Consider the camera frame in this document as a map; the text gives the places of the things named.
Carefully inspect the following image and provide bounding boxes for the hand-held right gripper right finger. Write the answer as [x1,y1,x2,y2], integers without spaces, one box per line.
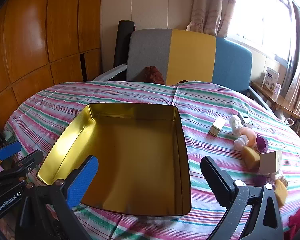
[200,156,284,240]

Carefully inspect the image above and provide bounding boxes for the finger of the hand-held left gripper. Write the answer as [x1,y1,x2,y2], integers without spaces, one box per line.
[0,141,22,162]
[0,149,44,186]

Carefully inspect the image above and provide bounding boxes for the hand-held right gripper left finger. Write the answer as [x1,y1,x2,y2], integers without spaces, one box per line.
[15,155,99,240]

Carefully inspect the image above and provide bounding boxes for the yellow sponge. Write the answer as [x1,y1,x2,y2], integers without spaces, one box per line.
[241,146,262,172]
[274,179,289,208]

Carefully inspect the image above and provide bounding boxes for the small white green box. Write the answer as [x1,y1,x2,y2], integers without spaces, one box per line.
[207,117,227,137]

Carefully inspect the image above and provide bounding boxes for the maroon tin box gold interior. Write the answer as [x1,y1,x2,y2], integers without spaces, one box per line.
[36,102,192,217]

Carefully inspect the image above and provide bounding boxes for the peach sponge-topped bottle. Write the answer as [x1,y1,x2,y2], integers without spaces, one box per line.
[234,127,257,148]

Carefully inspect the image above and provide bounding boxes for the white cardboard box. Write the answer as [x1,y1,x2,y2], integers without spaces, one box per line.
[259,150,283,177]

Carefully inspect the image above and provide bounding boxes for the purple packet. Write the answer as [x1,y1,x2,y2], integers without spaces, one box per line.
[255,134,268,153]

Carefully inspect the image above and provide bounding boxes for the pearly white item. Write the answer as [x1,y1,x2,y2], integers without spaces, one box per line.
[229,114,243,132]

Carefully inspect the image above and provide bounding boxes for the clear plastic bag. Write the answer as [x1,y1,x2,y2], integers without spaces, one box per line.
[269,170,289,188]

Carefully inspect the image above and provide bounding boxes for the blue white tissue pack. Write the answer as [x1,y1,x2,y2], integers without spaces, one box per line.
[237,112,253,128]

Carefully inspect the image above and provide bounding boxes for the striped tablecloth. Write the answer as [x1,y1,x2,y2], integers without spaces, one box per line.
[4,81,300,240]

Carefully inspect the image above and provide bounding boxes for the wooden side table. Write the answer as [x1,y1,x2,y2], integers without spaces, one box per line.
[250,80,300,118]

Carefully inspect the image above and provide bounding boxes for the white foam board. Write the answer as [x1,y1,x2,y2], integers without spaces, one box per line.
[92,64,127,82]

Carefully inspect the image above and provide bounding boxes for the white carton box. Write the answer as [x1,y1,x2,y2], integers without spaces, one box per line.
[261,67,280,92]

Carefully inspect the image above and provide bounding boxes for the dark red cloth bag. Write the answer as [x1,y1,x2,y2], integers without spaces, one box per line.
[143,66,165,85]

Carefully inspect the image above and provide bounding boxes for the wooden wardrobe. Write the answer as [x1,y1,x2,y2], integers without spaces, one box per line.
[0,0,103,130]

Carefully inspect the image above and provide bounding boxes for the grey yellow blue sofa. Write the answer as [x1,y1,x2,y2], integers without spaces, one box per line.
[126,29,253,97]

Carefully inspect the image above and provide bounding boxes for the black rolled mat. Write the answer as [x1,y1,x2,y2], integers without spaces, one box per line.
[114,20,135,68]

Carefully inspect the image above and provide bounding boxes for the window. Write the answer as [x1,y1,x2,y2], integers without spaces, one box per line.
[226,0,294,62]

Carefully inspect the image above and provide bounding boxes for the grey bed rail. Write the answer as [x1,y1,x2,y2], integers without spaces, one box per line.
[247,86,275,110]

